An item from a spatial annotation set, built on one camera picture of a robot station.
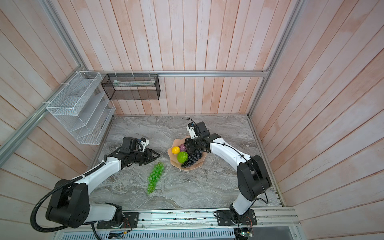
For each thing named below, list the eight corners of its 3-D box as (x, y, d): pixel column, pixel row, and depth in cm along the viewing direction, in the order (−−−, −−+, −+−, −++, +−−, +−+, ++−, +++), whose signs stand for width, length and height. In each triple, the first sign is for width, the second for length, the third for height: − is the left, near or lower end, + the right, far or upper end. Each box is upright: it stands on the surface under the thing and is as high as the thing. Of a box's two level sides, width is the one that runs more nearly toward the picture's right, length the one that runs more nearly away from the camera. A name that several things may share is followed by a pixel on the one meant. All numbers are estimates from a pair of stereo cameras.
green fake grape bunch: (143, 191, 85) (141, 188, 80) (159, 164, 95) (158, 160, 90) (150, 195, 83) (148, 191, 79) (166, 167, 94) (165, 163, 89)
